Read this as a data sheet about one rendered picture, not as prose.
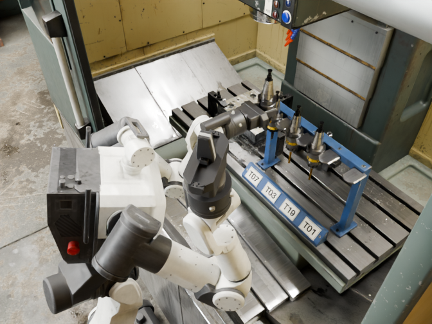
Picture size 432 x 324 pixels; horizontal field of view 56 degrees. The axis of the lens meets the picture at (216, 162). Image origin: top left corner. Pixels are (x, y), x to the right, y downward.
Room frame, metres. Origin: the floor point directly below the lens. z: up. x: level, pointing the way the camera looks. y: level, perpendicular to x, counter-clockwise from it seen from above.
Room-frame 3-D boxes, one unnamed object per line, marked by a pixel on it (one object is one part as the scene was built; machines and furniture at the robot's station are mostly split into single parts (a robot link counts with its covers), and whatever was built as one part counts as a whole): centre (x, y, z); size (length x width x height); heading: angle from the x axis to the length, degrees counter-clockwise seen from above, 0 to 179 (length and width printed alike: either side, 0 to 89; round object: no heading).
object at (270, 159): (1.31, -0.24, 1.05); 0.10 x 0.05 x 0.30; 125
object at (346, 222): (0.95, -0.49, 1.05); 0.10 x 0.05 x 0.30; 125
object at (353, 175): (0.92, -0.44, 1.21); 0.07 x 0.05 x 0.01; 125
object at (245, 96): (1.59, -0.19, 0.97); 0.29 x 0.23 x 0.05; 35
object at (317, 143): (1.06, -0.35, 1.26); 0.04 x 0.04 x 0.07
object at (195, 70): (2.03, 0.18, 0.75); 0.89 x 0.67 x 0.26; 125
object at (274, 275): (1.10, 0.01, 0.70); 0.90 x 0.30 x 0.16; 35
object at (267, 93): (1.14, -0.17, 1.41); 0.04 x 0.04 x 0.07
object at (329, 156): (1.01, -0.38, 1.21); 0.07 x 0.05 x 0.01; 125
